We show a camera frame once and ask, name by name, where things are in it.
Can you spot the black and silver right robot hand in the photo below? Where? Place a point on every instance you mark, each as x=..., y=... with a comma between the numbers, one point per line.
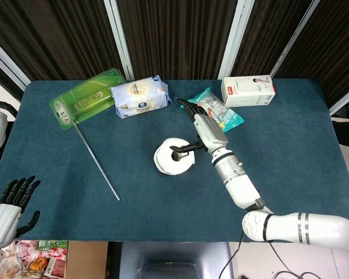
x=210, y=130

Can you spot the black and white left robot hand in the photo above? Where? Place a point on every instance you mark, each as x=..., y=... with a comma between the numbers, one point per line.
x=4, y=221

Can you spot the white toilet paper roll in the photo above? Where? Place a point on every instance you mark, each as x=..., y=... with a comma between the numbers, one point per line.
x=168, y=167

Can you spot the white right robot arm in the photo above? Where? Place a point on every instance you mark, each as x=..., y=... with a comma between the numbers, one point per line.
x=238, y=186

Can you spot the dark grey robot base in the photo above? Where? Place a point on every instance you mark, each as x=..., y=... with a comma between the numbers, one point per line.
x=174, y=261

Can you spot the teal snack bag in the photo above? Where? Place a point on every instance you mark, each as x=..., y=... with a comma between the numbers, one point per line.
x=229, y=119

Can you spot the pink snack pack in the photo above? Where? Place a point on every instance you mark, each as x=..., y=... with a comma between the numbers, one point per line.
x=26, y=250

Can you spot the white cardboard product box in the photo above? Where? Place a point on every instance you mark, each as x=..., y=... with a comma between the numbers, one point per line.
x=247, y=93

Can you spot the orange snack pack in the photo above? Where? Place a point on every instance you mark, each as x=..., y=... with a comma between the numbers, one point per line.
x=37, y=265

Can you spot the green snack pack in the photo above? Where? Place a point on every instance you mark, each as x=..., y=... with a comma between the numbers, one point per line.
x=53, y=247

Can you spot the white and purple tissue pack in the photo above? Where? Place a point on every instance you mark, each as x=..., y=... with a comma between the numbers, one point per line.
x=139, y=98

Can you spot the brown cardboard box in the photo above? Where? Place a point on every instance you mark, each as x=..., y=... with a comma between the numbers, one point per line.
x=87, y=258

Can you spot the blue table cloth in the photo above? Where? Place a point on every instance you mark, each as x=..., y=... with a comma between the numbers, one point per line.
x=163, y=209

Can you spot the silver metal tube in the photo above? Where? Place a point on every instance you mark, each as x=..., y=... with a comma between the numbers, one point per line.
x=97, y=160

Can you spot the green plastic blister package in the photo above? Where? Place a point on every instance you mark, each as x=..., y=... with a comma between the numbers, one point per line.
x=84, y=98

